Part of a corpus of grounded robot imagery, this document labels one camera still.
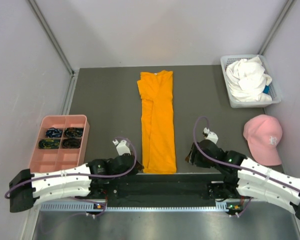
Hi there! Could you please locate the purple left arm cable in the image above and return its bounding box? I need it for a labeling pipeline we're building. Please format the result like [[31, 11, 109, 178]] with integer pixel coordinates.
[[4, 136, 138, 220]]

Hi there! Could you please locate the yellow patterned rolled sock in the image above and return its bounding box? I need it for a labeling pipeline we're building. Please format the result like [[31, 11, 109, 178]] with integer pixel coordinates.
[[38, 138, 61, 150]]

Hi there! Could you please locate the aluminium frame post right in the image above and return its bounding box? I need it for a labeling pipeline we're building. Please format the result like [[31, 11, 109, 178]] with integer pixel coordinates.
[[258, 0, 297, 55]]

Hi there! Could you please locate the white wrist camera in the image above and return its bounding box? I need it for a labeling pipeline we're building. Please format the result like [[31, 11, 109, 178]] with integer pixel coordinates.
[[112, 139, 131, 156], [203, 127, 219, 144]]

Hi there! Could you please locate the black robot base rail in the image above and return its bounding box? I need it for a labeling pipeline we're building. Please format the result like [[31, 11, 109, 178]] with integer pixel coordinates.
[[85, 173, 240, 208]]

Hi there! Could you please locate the orange t shirt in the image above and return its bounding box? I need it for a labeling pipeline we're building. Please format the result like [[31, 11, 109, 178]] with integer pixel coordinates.
[[137, 70, 177, 174]]

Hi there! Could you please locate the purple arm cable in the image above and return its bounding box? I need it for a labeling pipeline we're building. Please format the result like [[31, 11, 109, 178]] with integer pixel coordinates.
[[4, 136, 138, 220], [193, 116, 300, 218]]

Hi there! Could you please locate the white crumpled t shirt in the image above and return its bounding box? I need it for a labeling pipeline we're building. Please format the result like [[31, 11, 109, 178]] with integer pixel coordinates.
[[225, 55, 273, 102]]

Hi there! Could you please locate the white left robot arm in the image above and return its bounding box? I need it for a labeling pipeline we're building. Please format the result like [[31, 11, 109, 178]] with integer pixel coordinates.
[[4, 153, 144, 213]]

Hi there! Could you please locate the dark rolled sock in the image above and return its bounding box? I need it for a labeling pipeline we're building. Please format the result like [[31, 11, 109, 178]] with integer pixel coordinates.
[[64, 127, 84, 138], [62, 138, 81, 149], [45, 127, 63, 138]]

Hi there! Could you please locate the aluminium frame post left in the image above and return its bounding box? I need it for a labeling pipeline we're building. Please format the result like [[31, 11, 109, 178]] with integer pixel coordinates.
[[26, 0, 75, 76]]

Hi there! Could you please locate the dark rolled sock lower right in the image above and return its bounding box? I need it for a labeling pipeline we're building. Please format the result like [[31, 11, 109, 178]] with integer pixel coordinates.
[[62, 138, 81, 149]]

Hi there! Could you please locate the blue item in basket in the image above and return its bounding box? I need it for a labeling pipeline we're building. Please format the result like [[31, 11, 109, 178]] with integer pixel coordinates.
[[263, 85, 270, 95]]

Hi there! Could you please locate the dark rolled sock upper left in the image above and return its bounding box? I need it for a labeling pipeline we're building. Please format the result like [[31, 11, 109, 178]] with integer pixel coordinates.
[[45, 127, 63, 138]]

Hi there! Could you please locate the dark rolled sock upper right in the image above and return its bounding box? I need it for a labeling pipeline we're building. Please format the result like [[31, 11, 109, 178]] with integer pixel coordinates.
[[64, 127, 84, 138]]

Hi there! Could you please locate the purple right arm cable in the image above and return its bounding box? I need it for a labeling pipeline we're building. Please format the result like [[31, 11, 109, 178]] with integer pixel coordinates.
[[193, 116, 300, 218]]

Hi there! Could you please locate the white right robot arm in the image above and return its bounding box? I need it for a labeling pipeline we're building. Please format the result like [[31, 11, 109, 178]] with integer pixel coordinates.
[[185, 139, 300, 220]]

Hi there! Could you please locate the slotted grey cable duct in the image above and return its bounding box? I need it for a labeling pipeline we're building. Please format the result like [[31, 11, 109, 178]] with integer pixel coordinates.
[[39, 200, 241, 213]]

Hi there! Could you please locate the aluminium frame post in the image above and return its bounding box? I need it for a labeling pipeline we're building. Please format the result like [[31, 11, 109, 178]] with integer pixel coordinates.
[[26, 0, 75, 76], [258, 0, 297, 55]]

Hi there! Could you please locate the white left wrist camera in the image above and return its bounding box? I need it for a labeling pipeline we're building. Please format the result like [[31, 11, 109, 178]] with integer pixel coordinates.
[[112, 139, 131, 156]]

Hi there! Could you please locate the pink baseball cap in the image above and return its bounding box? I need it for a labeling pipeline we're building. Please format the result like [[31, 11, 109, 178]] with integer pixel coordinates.
[[243, 114, 283, 167]]

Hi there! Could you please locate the white plastic basket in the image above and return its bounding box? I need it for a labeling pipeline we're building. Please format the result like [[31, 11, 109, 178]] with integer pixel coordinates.
[[220, 54, 282, 108]]

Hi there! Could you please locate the pink divided tray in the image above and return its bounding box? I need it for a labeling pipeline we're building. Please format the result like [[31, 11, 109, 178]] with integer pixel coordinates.
[[29, 114, 90, 173]]

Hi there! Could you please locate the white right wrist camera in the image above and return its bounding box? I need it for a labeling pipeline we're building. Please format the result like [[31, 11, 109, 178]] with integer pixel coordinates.
[[203, 127, 219, 144]]

